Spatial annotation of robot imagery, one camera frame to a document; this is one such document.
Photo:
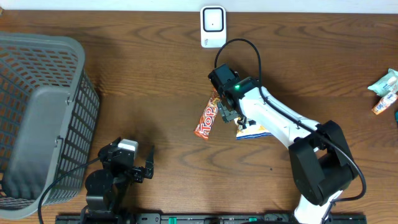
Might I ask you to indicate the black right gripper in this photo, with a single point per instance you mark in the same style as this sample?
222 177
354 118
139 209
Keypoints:
225 114

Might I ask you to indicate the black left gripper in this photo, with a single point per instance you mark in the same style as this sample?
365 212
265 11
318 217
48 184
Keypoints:
138 173

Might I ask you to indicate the brown chocolate bar wrapper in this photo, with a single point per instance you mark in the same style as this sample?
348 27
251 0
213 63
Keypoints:
209 114

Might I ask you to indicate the yellow snack bag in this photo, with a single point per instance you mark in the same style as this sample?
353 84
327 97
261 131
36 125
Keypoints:
249 129

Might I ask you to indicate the grey plastic shopping basket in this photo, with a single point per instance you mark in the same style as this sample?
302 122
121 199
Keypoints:
49 110

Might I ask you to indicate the orange tissue pack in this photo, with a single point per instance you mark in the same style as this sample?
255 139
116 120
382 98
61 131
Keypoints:
385 102

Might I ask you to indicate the green wet wipes pack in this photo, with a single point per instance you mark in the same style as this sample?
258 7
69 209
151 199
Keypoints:
386 84

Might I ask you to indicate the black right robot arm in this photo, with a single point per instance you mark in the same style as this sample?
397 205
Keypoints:
321 162

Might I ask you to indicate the white barcode scanner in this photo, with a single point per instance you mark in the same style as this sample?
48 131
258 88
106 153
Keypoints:
213 26

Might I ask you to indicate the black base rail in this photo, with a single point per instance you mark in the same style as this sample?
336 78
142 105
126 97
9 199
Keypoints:
156 218

